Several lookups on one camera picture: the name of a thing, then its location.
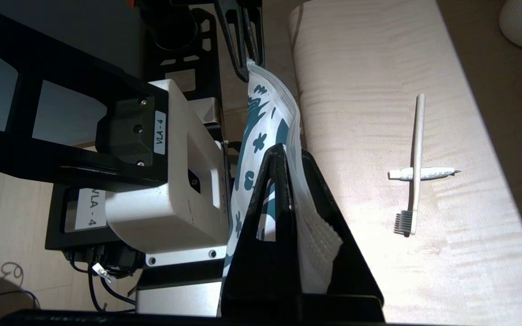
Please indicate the small white toothpaste tube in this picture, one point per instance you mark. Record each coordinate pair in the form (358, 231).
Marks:
(437, 173)

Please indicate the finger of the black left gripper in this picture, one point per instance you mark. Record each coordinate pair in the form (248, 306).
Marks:
(254, 31)
(234, 36)

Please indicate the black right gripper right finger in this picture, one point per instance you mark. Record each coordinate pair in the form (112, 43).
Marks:
(356, 280)

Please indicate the pale toothbrush grey bristles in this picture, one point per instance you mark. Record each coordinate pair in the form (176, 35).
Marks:
(417, 158)

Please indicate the white blue patterned pouch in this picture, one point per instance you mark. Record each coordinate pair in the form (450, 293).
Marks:
(265, 117)

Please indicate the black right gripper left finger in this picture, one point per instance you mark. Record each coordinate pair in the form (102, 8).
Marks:
(261, 271)

